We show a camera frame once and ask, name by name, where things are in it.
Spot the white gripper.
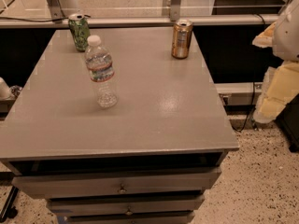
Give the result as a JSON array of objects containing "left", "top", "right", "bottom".
[{"left": 252, "top": 0, "right": 299, "bottom": 123}]

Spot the clear plastic water bottle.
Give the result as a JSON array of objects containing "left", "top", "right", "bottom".
[{"left": 84, "top": 35, "right": 118, "bottom": 108}]

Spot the gold soda can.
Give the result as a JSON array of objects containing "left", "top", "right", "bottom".
[{"left": 171, "top": 20, "right": 193, "bottom": 59}]

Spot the green soda can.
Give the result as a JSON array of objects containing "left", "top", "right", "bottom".
[{"left": 68, "top": 13, "right": 90, "bottom": 52}]

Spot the grey drawer cabinet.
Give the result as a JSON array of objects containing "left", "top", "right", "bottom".
[{"left": 0, "top": 26, "right": 240, "bottom": 224}]

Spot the bottom grey drawer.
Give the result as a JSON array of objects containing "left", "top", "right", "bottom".
[{"left": 67, "top": 211, "right": 194, "bottom": 224}]

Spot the grey drawer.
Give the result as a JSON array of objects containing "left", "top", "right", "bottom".
[
  {"left": 47, "top": 193, "right": 204, "bottom": 217},
  {"left": 12, "top": 167, "right": 221, "bottom": 199},
  {"left": 67, "top": 211, "right": 194, "bottom": 224}
]

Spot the top grey drawer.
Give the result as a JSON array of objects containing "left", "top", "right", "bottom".
[{"left": 12, "top": 167, "right": 221, "bottom": 199}]

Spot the middle grey drawer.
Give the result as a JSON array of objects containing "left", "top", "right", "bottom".
[{"left": 47, "top": 193, "right": 204, "bottom": 217}]

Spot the white object at left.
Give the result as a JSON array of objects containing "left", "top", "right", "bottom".
[{"left": 0, "top": 77, "right": 11, "bottom": 99}]

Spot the black cable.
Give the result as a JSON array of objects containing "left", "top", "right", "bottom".
[{"left": 232, "top": 13, "right": 266, "bottom": 133}]

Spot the metal frame rail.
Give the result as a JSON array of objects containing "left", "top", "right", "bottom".
[{"left": 0, "top": 14, "right": 278, "bottom": 29}]

